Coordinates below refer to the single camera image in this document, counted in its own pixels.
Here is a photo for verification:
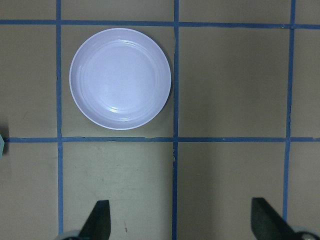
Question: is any lavender round plate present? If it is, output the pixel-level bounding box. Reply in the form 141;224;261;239
69;28;172;131

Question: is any mint green hexagonal cup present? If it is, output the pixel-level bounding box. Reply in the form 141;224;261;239
0;134;5;158

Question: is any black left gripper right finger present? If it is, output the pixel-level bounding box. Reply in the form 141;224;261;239
250;197;301;240

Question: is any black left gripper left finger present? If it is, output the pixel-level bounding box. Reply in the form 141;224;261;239
77;200;111;240

